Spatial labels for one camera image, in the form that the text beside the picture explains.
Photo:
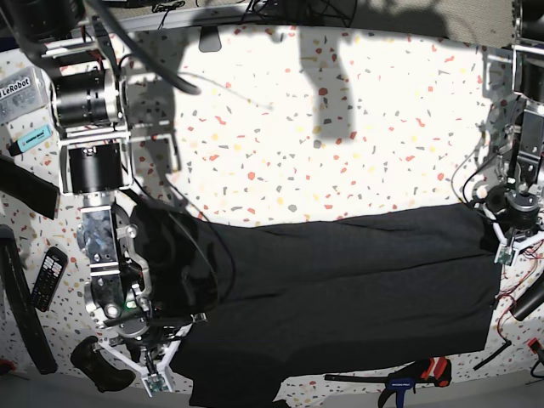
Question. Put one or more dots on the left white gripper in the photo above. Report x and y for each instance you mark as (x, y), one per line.
(513, 242)

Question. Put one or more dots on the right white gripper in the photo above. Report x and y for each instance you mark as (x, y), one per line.
(150, 354)

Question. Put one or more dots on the dark grey T-shirt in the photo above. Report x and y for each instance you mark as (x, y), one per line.
(356, 294)

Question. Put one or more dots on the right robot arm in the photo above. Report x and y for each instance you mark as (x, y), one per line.
(71, 42)

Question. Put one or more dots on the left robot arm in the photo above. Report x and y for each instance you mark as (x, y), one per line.
(501, 179)

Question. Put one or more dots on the black cylinder right edge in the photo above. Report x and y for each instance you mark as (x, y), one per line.
(528, 302)

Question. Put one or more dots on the black game controller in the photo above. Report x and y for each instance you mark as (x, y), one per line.
(104, 376)

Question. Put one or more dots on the black allen key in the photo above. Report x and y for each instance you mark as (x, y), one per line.
(507, 343)

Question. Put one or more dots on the small red connector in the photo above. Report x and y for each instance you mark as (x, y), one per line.
(534, 345)

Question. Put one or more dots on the long black foam tube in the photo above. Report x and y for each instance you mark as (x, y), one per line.
(19, 300)

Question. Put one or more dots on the small black flat object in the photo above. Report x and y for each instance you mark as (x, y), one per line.
(279, 404)

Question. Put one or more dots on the black orange bar clamp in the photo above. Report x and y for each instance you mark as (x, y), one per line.
(436, 372)

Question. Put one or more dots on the black TV remote control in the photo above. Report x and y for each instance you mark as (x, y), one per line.
(52, 268)

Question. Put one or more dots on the black fabric sleeve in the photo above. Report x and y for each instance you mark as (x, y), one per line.
(38, 194)

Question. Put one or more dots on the light blue highlighter marker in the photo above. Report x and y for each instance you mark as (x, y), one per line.
(29, 141)

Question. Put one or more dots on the clear LeRobot screw box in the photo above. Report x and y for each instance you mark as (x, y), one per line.
(22, 93)

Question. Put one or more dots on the grey table clamp bracket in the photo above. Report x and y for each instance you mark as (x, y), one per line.
(209, 41)

